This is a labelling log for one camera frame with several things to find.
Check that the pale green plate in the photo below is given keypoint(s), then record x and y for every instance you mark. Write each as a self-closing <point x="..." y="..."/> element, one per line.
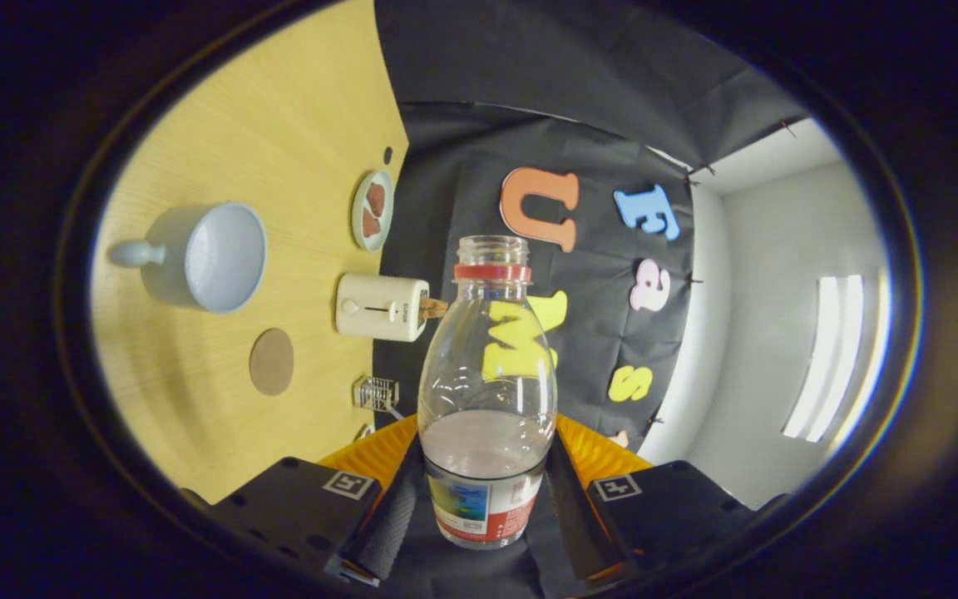
<point x="372" y="245"/>

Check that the round brown coaster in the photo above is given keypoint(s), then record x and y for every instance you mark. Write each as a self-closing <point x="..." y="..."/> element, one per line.
<point x="271" y="362"/>

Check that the clear plastic juice bottle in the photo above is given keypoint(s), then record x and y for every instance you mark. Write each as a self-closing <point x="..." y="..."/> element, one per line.
<point x="487" y="391"/>

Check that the long ceiling light panel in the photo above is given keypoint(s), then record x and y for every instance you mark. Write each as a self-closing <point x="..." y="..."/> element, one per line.
<point x="828" y="358"/>

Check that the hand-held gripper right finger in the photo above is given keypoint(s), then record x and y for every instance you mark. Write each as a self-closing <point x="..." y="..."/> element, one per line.
<point x="579" y="516"/>

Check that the white toaster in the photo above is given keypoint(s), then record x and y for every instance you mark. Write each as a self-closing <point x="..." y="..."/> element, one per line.
<point x="371" y="308"/>

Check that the white divided food tray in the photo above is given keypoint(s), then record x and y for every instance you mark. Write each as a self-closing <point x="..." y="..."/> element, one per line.
<point x="363" y="433"/>

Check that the wooden table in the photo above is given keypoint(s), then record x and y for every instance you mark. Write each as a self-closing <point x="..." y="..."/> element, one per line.
<point x="279" y="125"/>

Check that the toasted bread slice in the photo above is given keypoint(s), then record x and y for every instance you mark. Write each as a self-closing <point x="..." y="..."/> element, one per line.
<point x="433" y="309"/>

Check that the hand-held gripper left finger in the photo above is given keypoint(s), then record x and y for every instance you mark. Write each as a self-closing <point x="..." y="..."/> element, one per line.
<point x="387" y="524"/>

